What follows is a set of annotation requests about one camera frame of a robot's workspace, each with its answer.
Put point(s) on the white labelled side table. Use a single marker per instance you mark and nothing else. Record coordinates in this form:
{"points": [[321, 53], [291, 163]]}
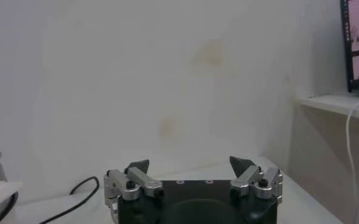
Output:
{"points": [[322, 146]]}

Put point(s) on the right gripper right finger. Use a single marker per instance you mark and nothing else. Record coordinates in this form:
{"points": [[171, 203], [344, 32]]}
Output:
{"points": [[249, 178]]}

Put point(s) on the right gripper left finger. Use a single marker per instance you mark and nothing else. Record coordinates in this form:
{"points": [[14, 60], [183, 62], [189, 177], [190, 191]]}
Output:
{"points": [[139, 181]]}

